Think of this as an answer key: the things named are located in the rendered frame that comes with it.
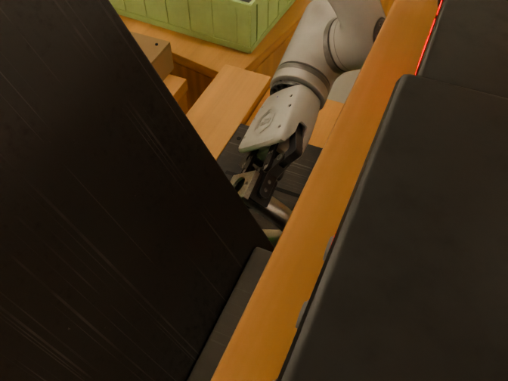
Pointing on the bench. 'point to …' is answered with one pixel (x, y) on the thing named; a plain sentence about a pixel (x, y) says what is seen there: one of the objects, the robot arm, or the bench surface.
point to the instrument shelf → (323, 201)
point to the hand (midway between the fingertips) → (254, 190)
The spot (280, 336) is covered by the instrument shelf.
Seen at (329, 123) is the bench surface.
